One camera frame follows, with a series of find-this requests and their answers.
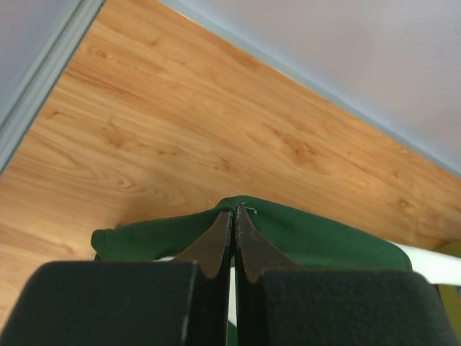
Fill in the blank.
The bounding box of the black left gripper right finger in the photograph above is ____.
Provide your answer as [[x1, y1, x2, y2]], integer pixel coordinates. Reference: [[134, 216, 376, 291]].
[[235, 207, 456, 345]]

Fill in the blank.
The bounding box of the olive green plastic bin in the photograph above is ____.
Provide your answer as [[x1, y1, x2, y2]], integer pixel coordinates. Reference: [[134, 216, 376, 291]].
[[435, 241, 460, 327]]

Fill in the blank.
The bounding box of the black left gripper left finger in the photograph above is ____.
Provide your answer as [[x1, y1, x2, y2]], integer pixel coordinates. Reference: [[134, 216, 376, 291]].
[[1, 212, 233, 345]]

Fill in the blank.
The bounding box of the white and green raglan t-shirt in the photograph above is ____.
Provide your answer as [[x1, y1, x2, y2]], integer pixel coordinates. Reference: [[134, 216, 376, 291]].
[[91, 195, 461, 346]]

